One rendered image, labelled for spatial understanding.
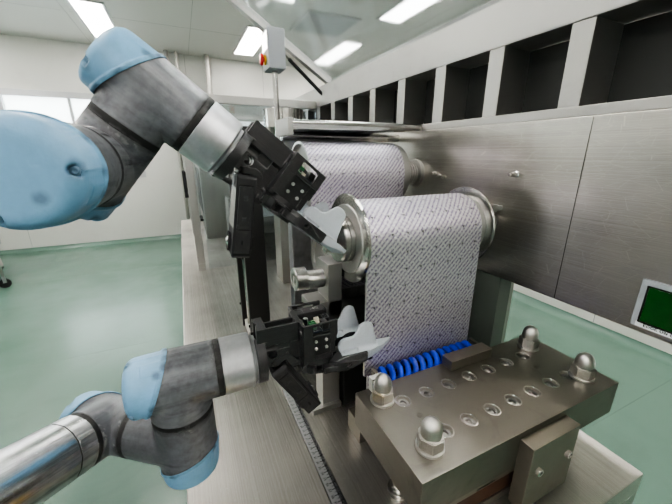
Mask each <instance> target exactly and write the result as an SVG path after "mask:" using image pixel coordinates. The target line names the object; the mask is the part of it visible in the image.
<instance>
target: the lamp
mask: <svg viewBox="0 0 672 504"><path fill-rule="evenodd" d="M639 321H642V322H645V323H647V324H650V325H653V326H656V327H658V328H661V329H664V330H667V331H669V332H672V294H669V293H666V292H662V291H659V290H655V289H652V288H649V291H648V295H647V298H646V301H645V304H644V307H643V311H642V314H641V317H640V320H639Z"/></svg>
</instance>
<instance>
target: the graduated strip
mask: <svg viewBox="0 0 672 504"><path fill-rule="evenodd" d="M279 385H280V384H279ZM280 387H281V389H282V392H283V394H284V396H285V399H286V401H287V403H288V406H289V408H290V410H291V413H292V415H293V417H294V420H295V422H296V424H297V427H298V429H299V431H300V434H301V436H302V438H303V441H304V443H305V445H306V448H307V450H308V452H309V455H310V457H311V459H312V462H313V464H314V466H315V469H316V471H317V473H318V476H319V478H320V480H321V483H322V485H323V487H324V490H325V492H326V494H327V497H328V499H329V501H330V504H347V502H346V500H345V498H344V496H343V494H342V491H341V489H340V487H339V485H338V483H337V481H336V479H335V477H334V475H333V473H332V470H331V468H330V466H329V464H328V462H327V460H326V458H325V456H324V454H323V452H322V450H321V447H320V445H319V443H318V441H317V439H316V437H315V435H314V433H313V431H312V429H311V427H310V424H309V422H308V420H307V418H306V416H305V414H304V412H303V410H302V408H300V407H299V405H298V404H297V403H296V402H295V400H294V398H293V397H292V396H291V395H290V394H289V393H288V392H287V391H286V390H285V389H284V388H283V387H282V386H281V385H280Z"/></svg>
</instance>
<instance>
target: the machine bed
mask: <svg viewBox="0 0 672 504"><path fill-rule="evenodd" d="M200 224H201V232H202V240H203V248H204V256H205V264H206V270H201V271H199V269H198V263H197V256H196V250H195V244H194V238H193V232H192V225H191V220H181V234H182V282H183V329H184V345H188V344H192V343H197V342H202V341H206V340H211V339H216V338H217V339H218V338H220V337H224V336H229V335H234V334H238V333H243V332H246V333H248V331H247V329H246V326H243V323H242V314H241V305H240V304H239V302H240V293H239V282H238V272H237V265H232V266H224V267H217V268H210V267H209V259H208V250H207V242H206V234H205V229H204V226H203V223H202V222H201V221H200ZM266 264H267V278H268V293H269V308H270V321H273V320H278V319H282V318H287V317H288V306H292V304H291V282H288V283H283V282H282V281H281V280H280V279H279V277H278V276H277V263H276V260H268V261H266ZM213 405H214V412H215V419H216V426H217V430H218V432H219V460H218V463H217V465H216V468H215V470H214V471H213V472H212V473H211V475H210V476H209V477H208V478H207V479H206V480H204V481H203V482H202V483H200V484H199V485H197V486H195V487H192V488H190V489H187V504H330V501H329V499H328V497H327V494H326V492H325V490H324V487H323V485H322V483H321V480H320V478H319V476H318V473H317V471H316V469H315V466H314V464H313V462H312V459H311V457H310V455H309V452H308V450H307V448H306V445H305V443H304V441H303V438H302V436H301V434H300V431H299V429H298V427H297V424H296V422H295V420H294V417H293V415H292V413H291V410H290V408H289V406H288V403H287V401H286V399H285V396H284V394H283V392H282V389H281V387H280V385H279V383H278V382H277V381H276V380H275V379H274V378H273V377H272V375H271V373H270V371H269V380H268V381H266V382H263V383H259V384H258V382H257V383H256V385H255V387H252V388H249V389H245V390H242V391H238V392H235V393H232V394H228V395H226V394H225V395H224V396H220V397H217V398H214V399H213ZM354 406H355V401H354V402H351V403H348V404H345V405H344V404H343V403H342V401H341V406H340V407H337V408H334V409H331V410H328V411H325V412H323V413H320V414H317V415H313V414H312V412H310V413H309V414H308V413H307V412H306V411H305V410H304V409H302V410H303V412H304V414H305V416H306V418H307V420H308V422H309V424H310V427H311V429H312V431H313V433H314V435H315V437H316V439H317V441H318V443H319V445H320V447H321V450H322V452H323V454H324V456H325V458H326V460H327V462H328V464H329V466H330V468H331V470H332V473H333V475H334V477H335V479H336V481H337V483H338V485H339V487H340V489H341V491H342V494H343V496H344V498H345V500H346V502H347V504H407V503H406V502H405V501H402V502H400V501H396V500H394V499H393V498H392V497H391V496H390V495H389V493H388V490H387V485H388V481H389V479H390V477H389V475H388V474H387V472H386V471H385V469H384V468H383V466H382V464H381V463H380V461H379V460H378V458H377V457H376V455H375V454H374V452H373V451H372V449H371V447H370V446H369V444H368V443H367V441H365V442H362V443H360V444H359V442H358V441H357V439H356V437H355V436H354V434H353V433H352V431H351V429H350V428H349V426H348V409H349V408H351V407H354ZM642 477H643V473H642V472H640V471H639V470H638V469H636V468H635V467H633V466H632V465H630V464H629V463H627V462H626V461H625V460H623V459H622V458H620V457H619V456H617V455H616V454H614V453H613V452H612V451H610V450H609V449H607V448H606V447H604V446H603V445H601V444H600V443H599V442H597V441H596V440H594V439H593V438H591V437H590V436H588V435H587V434H586V433H584V432H583V431H581V430H579V433H578V437H577V440H576V444H575V447H574V451H573V455H572V458H571V461H570V465H569V469H568V472H567V476H566V479H565V482H564V483H563V484H561V485H560V486H558V487H557V488H555V489H554V490H552V491H551V492H549V493H548V494H546V495H545V496H543V497H542V498H540V499H539V500H537V501H536V502H534V503H533V504H622V503H623V502H624V501H626V500H627V499H628V498H629V497H631V496H632V495H633V494H634V493H636V492H637V490H638V487H639V485H640V482H641V479H642Z"/></svg>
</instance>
